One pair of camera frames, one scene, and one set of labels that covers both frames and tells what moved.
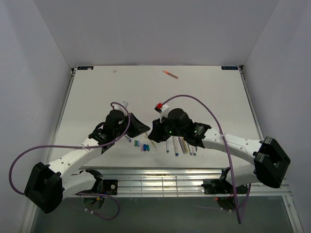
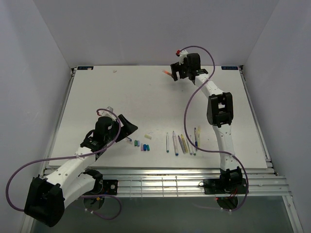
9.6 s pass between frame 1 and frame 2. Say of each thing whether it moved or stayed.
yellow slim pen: moved
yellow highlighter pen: stayed
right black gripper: moved
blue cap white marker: stayed
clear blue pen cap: stayed
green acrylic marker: stayed
